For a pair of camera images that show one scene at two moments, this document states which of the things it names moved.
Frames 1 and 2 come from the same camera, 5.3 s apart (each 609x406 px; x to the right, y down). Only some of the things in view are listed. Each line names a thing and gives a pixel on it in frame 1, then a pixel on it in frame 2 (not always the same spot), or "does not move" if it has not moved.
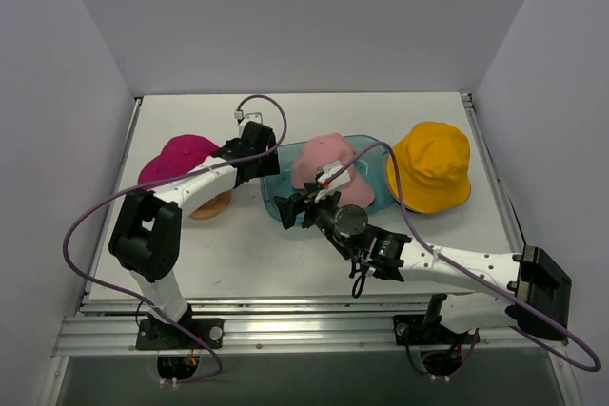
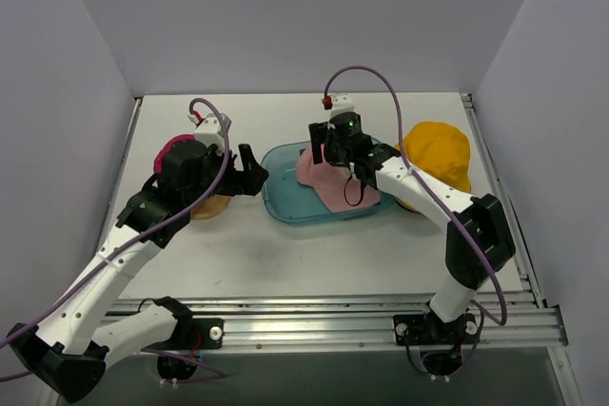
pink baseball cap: [330, 147] does not move
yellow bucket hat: [433, 161] does not move
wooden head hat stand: [212, 207] does not move
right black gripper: [304, 209] to [326, 145]
